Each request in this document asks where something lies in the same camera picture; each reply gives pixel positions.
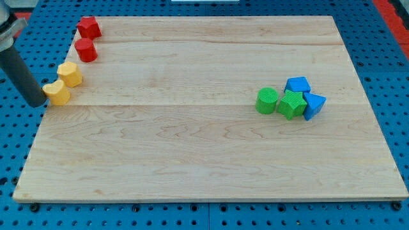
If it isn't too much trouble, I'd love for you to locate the yellow heart block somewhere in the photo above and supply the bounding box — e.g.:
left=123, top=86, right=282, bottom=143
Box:
left=42, top=80, right=71, bottom=105

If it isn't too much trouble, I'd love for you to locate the wooden board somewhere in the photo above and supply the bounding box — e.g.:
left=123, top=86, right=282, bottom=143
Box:
left=13, top=16, right=408, bottom=203

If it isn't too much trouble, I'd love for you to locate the red star block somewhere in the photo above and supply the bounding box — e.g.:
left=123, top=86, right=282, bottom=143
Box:
left=77, top=16, right=102, bottom=40

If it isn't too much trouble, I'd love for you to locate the blue cube block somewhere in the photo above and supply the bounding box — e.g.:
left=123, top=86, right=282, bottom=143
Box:
left=284, top=76, right=311, bottom=93

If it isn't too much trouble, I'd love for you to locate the green star block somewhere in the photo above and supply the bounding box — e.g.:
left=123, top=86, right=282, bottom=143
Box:
left=277, top=89, right=307, bottom=120

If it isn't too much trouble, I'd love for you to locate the red cylinder block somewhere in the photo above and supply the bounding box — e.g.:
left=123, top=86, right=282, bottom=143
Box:
left=74, top=38, right=98, bottom=63

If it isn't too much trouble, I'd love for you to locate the blue triangle block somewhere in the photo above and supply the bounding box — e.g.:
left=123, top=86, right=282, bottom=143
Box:
left=303, top=93, right=327, bottom=121

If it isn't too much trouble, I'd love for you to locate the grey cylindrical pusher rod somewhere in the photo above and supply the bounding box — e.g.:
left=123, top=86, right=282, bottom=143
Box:
left=1, top=45, right=47, bottom=107

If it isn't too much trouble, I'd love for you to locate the yellow hexagon block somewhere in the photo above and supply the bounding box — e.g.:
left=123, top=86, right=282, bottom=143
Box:
left=57, top=61, right=83, bottom=88

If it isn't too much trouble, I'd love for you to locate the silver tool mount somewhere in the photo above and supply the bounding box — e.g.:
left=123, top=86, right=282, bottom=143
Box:
left=1, top=0, right=27, bottom=52

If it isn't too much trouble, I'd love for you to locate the green cylinder block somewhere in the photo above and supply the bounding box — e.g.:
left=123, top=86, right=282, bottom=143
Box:
left=255, top=88, right=279, bottom=114

